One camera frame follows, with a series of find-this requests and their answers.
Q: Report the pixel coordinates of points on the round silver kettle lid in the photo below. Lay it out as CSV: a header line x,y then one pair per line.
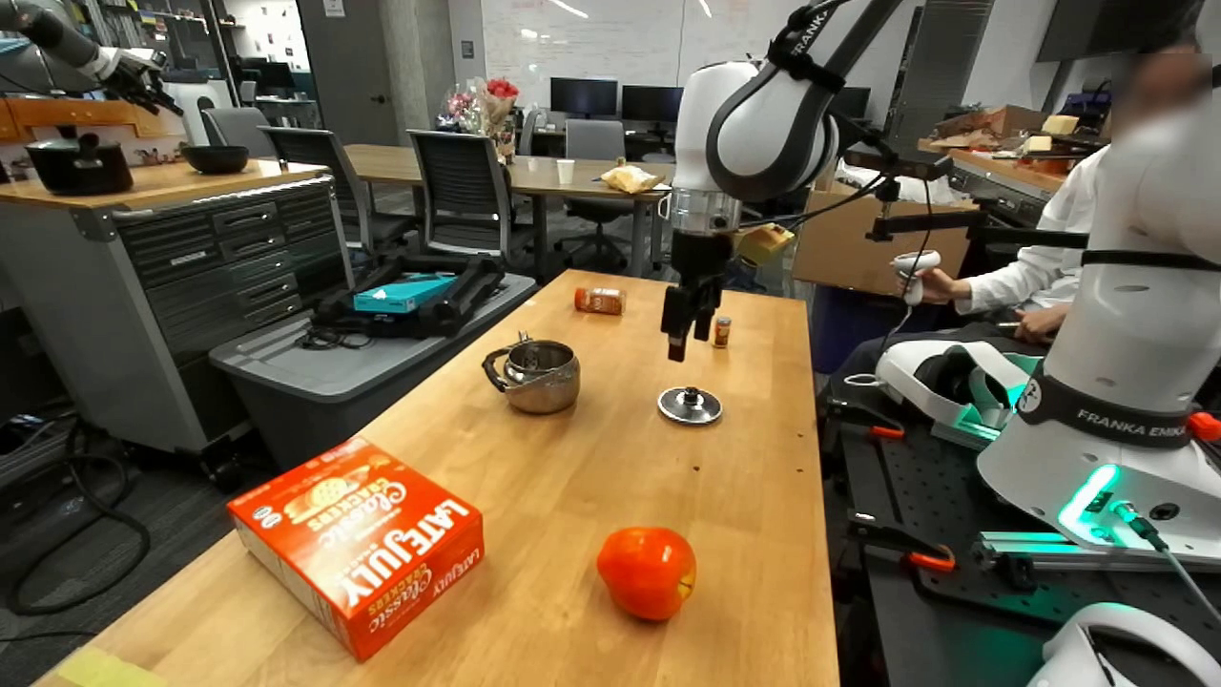
x,y
687,405

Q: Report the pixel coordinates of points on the white VR headset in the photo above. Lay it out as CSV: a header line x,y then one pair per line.
x,y
963,386

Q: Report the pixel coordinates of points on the grey metal drawer cabinet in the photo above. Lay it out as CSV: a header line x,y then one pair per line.
x,y
135,290

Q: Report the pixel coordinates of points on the person in white shirt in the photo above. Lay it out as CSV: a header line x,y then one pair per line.
x,y
1041,285

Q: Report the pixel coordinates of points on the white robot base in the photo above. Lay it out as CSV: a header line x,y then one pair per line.
x,y
1102,442

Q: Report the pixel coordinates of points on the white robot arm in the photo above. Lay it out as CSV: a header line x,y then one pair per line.
x,y
752,133

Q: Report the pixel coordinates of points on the grey mesh office chair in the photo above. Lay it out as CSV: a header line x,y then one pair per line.
x,y
469,205

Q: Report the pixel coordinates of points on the black pot on cabinet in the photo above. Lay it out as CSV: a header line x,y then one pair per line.
x,y
82,164

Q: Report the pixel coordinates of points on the white handheld controller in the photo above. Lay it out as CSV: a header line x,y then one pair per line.
x,y
910,267

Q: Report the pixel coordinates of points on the red orange tomato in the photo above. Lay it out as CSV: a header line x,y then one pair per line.
x,y
648,569

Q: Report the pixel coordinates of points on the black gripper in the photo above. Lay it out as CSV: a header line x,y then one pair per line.
x,y
699,267

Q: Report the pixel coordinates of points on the small silver metal kettle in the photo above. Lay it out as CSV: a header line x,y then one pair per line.
x,y
537,376

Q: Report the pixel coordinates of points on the black bowl on cabinet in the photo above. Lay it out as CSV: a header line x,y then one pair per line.
x,y
215,159

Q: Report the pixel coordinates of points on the small brown wooden block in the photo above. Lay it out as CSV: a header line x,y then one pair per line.
x,y
724,327

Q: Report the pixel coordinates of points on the black and teal bag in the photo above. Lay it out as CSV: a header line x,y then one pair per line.
x,y
399,304

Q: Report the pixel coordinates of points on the yellow green sponge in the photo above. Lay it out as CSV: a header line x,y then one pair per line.
x,y
101,671

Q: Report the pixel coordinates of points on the small orange labelled can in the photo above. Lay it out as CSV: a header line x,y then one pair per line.
x,y
606,304

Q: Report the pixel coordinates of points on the orange handled clamp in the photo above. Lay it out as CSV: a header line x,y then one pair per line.
x,y
915,550

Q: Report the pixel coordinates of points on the orange Late July cracker box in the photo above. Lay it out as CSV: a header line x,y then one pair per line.
x,y
360,538

